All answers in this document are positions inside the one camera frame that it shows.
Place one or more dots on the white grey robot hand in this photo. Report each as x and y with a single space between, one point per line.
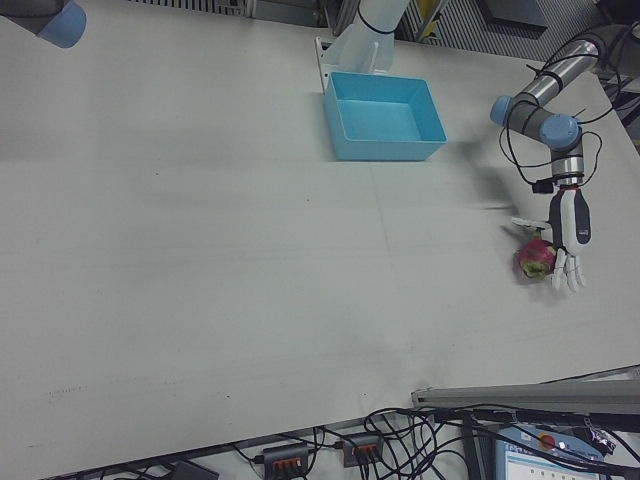
570 220

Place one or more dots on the pink dragon fruit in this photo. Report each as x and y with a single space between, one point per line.
537 255

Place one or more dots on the light blue plastic bin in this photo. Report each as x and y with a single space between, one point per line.
380 117

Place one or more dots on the clear plastic bag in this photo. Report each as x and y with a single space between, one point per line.
601 439

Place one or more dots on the large grey teach pendant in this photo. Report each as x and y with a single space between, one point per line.
545 460

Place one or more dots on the white mounting stand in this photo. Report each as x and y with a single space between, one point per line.
365 45

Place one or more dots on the grey usb hub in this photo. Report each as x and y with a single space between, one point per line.
286 457
365 450

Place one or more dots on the black monitor base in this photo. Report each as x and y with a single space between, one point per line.
192 471

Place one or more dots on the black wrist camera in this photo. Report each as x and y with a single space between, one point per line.
541 186

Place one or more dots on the aluminium profile post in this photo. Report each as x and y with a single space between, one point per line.
525 395

